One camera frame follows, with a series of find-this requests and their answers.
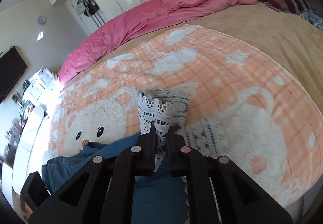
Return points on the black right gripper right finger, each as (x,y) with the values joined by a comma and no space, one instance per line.
(218,190)

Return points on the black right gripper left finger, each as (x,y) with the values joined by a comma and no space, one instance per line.
(102,190)

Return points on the blue denim pants lace hem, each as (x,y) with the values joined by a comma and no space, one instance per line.
(159,198)

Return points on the white low bench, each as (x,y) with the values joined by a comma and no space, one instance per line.
(24,148)

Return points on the orange plaid bear blanket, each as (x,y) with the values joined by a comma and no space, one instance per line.
(225,96)

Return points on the white drawer cabinet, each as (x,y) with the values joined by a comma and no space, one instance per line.
(43,86)

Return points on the bags hanging on door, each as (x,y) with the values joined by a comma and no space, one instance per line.
(87,7)

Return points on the blue patterned pillow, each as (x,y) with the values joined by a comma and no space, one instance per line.
(312,18)

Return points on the pink duvet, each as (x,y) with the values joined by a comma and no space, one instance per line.
(142,19)

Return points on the black wall television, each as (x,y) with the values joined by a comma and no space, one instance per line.
(12,68)

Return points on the purple wall clock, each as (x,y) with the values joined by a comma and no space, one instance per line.
(41,20)

